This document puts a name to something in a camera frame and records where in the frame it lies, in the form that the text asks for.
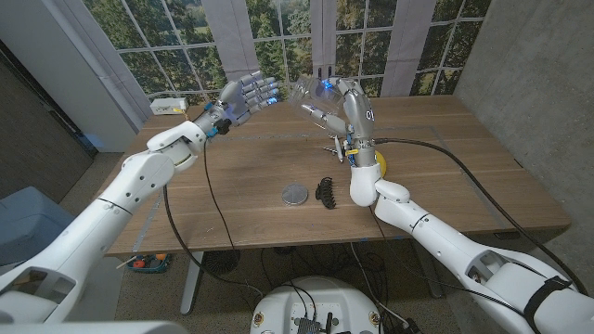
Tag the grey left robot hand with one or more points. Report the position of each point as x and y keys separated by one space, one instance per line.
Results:
x=241 y=99

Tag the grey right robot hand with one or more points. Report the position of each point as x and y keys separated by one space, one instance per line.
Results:
x=359 y=113

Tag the clear glass jar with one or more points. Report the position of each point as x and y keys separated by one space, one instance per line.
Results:
x=318 y=99

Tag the grey round jar lid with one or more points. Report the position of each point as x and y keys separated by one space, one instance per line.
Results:
x=294 y=194

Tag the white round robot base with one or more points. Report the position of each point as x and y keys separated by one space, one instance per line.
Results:
x=278 y=306

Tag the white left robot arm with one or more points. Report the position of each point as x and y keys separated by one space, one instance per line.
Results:
x=102 y=222

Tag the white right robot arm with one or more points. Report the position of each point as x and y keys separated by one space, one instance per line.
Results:
x=455 y=255

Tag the yellow toy banana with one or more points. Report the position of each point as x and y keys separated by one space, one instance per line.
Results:
x=381 y=163

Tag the black hair clip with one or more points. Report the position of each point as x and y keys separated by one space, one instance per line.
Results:
x=325 y=192

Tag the printed window backdrop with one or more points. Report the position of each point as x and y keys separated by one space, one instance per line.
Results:
x=278 y=46

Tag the white power strip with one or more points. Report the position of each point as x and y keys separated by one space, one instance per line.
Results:
x=169 y=106

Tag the black round fan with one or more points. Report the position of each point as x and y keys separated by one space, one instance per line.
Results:
x=223 y=262

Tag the basket of colourful toys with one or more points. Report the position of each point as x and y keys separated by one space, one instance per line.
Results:
x=148 y=264

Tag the white table leg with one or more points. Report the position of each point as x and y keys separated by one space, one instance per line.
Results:
x=189 y=287

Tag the grey blue storage box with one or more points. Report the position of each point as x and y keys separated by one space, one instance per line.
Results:
x=28 y=222

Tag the white robot torso edge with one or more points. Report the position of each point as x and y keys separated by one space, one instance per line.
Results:
x=93 y=328

